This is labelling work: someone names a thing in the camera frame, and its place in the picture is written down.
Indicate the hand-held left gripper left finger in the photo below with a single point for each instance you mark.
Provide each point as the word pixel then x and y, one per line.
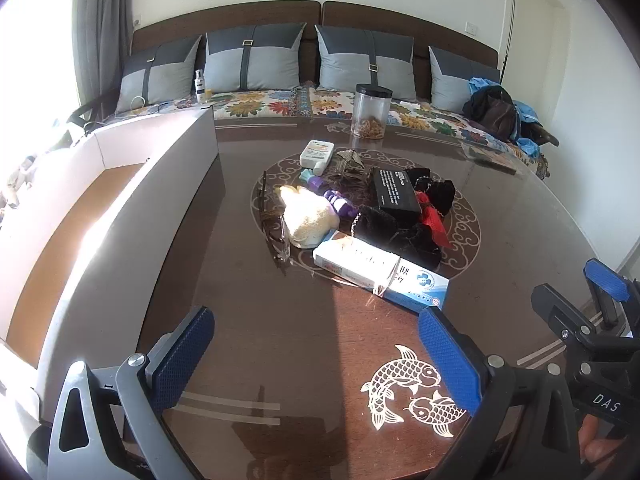
pixel 182 355

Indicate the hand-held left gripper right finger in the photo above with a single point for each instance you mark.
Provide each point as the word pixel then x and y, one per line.
pixel 447 360

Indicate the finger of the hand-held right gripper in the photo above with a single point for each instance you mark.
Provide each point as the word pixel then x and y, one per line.
pixel 607 276
pixel 557 312

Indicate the blue and white toothpaste box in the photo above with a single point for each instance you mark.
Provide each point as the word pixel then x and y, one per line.
pixel 420 285

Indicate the white carton box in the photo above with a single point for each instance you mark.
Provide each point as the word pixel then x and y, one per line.
pixel 350 257

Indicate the dark-framed eyeglasses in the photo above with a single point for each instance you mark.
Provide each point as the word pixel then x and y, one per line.
pixel 285 255

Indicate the black fuzzy cloth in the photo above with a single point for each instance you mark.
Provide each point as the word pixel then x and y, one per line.
pixel 380 227

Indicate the large white cardboard box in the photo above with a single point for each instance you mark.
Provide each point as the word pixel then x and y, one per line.
pixel 165 180

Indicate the black printed box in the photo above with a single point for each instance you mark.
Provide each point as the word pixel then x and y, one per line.
pixel 395 190

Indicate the cream plush glove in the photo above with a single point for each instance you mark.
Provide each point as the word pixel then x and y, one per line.
pixel 310 220

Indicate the purple toy wand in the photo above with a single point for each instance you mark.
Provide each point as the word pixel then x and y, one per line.
pixel 340 202

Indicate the brown patterned glass desktop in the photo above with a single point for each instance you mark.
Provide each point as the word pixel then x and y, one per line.
pixel 280 335

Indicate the person's right hand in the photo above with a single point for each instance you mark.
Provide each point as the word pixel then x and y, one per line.
pixel 597 441

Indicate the glossy magazine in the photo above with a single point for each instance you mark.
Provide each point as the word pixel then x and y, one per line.
pixel 487 157

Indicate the black bag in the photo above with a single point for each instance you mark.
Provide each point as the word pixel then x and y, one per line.
pixel 492 112

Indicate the blue garment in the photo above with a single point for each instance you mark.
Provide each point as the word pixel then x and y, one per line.
pixel 480 82

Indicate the white door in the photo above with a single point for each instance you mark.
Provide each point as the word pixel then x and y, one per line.
pixel 535 50

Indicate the white lotion bottle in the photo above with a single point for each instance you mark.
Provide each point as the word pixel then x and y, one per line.
pixel 317 152

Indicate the white paper sheet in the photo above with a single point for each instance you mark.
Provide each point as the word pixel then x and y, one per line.
pixel 410 104

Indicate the clear jar with black lid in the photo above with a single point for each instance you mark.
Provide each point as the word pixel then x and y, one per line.
pixel 370 110

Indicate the thin dark pole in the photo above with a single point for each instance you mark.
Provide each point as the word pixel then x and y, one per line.
pixel 509 30

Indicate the small white spray bottle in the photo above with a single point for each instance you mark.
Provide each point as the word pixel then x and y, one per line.
pixel 200 87

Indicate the floral sofa blanket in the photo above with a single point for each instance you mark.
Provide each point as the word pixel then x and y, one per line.
pixel 280 100

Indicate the grey curtain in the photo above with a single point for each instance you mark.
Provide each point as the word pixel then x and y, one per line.
pixel 100 35

